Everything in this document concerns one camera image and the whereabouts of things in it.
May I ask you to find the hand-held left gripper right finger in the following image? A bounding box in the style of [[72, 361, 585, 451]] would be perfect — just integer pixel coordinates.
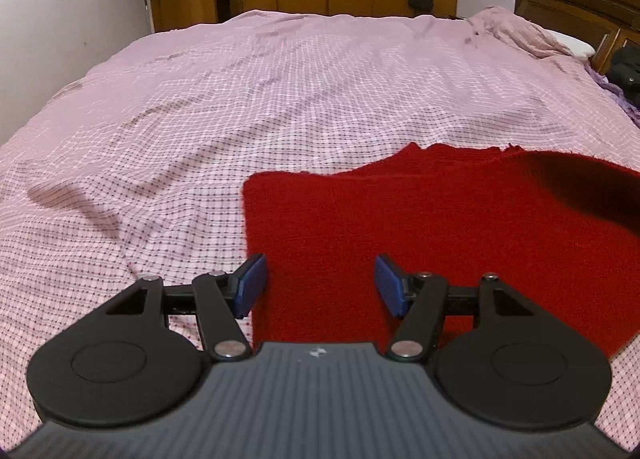
[[374, 253, 537, 361]]

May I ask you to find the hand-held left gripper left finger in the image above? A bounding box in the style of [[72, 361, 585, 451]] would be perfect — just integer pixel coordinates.
[[105, 253, 269, 363]]

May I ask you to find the red knitted cloth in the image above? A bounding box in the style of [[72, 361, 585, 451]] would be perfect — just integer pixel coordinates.
[[241, 142, 640, 361]]

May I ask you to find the pink checked bed blanket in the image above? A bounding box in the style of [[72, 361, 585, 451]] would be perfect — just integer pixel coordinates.
[[0, 6, 640, 446]]

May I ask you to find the purple cloth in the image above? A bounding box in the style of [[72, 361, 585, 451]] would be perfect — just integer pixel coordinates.
[[585, 64, 640, 128]]

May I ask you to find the white pillow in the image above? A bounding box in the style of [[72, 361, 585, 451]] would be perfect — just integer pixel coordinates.
[[550, 29, 597, 59]]

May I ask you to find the black bag by headboard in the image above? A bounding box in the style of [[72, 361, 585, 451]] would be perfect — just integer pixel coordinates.
[[610, 46, 640, 106]]

